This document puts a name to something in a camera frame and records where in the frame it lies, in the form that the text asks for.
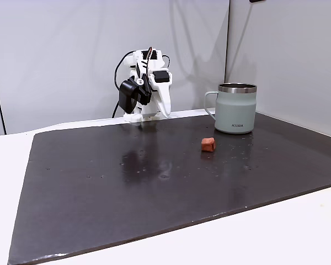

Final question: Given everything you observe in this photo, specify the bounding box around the red-brown cube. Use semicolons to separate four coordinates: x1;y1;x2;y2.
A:
201;136;216;152

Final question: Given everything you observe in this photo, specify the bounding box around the black oval webcam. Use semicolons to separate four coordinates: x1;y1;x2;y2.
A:
118;77;153;114

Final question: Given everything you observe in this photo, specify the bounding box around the grey-green steel mug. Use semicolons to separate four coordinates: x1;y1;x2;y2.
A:
204;82;258;135

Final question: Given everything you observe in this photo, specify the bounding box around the black table mat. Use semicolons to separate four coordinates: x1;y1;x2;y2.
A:
7;112;331;265

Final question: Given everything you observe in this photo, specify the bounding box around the black power cable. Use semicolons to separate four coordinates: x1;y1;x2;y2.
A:
111;100;121;119

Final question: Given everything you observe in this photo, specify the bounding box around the black webcam cable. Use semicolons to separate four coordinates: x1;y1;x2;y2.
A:
114;51;135;93

